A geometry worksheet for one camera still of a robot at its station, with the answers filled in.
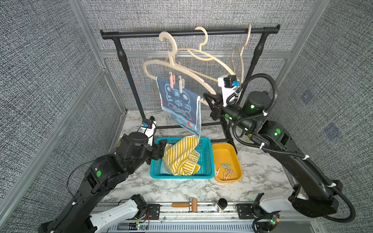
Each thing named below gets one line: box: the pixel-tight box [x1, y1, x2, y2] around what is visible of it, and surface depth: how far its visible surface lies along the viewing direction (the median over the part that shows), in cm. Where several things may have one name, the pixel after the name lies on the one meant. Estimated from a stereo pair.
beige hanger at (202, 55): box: [165, 26, 238, 83], surface depth 58 cm
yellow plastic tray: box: [211, 142, 243, 184], surface depth 90 cm
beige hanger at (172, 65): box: [143, 31, 217, 106], surface depth 52 cm
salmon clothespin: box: [169, 71, 176, 90], surface depth 62 cm
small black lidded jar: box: [214, 198, 228, 213], surface depth 69 cm
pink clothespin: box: [225, 168, 238, 178], surface depth 87 cm
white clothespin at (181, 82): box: [178, 75, 186, 94], surface depth 60 cm
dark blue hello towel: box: [155, 76, 202, 139], surface depth 69 cm
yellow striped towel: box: [163, 135, 202, 176], surface depth 86 cm
